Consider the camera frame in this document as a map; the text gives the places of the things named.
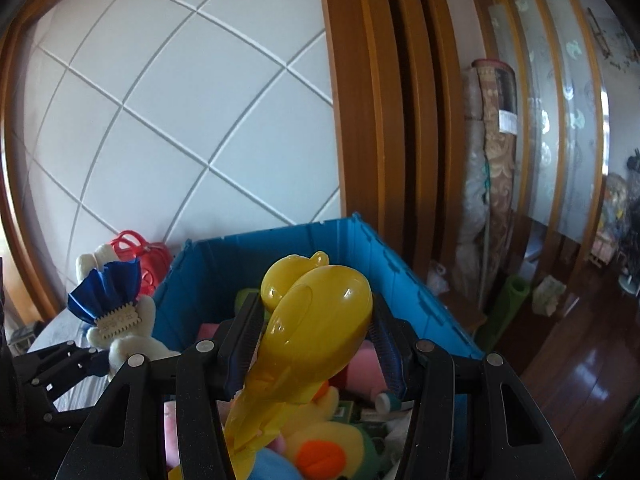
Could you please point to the rolled patterned carpet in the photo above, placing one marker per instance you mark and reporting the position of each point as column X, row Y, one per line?
column 495, row 175

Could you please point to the blue plush toy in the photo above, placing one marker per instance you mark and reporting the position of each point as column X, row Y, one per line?
column 277, row 465

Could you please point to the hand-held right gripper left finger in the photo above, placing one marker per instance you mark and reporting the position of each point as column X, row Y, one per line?
column 240, row 360

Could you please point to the curved wooden frame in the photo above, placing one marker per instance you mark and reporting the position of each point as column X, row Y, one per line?
column 20, row 185

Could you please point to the wooden pillar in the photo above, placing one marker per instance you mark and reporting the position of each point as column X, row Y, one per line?
column 385, row 110

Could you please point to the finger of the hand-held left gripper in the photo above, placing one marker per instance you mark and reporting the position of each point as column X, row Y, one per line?
column 65, row 360
column 60, row 417

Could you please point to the blue plastic storage crate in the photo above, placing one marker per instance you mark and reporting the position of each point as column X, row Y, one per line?
column 310, row 245

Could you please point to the pink plush toy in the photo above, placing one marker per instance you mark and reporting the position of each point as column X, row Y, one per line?
column 365, row 365

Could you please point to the yellow duck grabber toy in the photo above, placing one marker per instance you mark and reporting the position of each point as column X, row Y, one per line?
column 320, row 320

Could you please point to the white crumpled cloth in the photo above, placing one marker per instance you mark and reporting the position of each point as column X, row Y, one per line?
column 549, row 296

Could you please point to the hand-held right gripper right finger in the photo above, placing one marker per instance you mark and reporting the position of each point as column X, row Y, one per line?
column 392, row 360

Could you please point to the frosted glass slatted partition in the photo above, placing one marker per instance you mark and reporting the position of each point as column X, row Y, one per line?
column 555, row 110

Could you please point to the yellow duck plush toy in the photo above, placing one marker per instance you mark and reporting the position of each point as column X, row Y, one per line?
column 330, row 450

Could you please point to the red bear suitcase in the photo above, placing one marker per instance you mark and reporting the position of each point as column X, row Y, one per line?
column 150, row 265

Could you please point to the small white plush bear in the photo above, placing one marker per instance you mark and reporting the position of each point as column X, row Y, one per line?
column 130, row 350

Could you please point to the green rolled mat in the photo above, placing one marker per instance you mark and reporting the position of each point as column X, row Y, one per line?
column 505, row 310

